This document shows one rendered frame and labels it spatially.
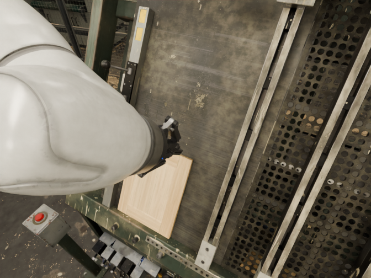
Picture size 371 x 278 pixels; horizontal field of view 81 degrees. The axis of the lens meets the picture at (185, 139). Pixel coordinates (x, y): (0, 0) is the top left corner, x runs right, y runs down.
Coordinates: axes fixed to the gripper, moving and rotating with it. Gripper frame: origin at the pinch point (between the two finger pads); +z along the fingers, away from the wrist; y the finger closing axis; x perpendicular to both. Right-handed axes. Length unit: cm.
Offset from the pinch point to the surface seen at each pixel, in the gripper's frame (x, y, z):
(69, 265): -45, 139, 105
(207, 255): 27, 32, 40
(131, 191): -18, 35, 49
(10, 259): -87, 164, 97
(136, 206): -12, 40, 50
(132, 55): -46, -19, 32
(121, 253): -6, 67, 54
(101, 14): -69, -27, 30
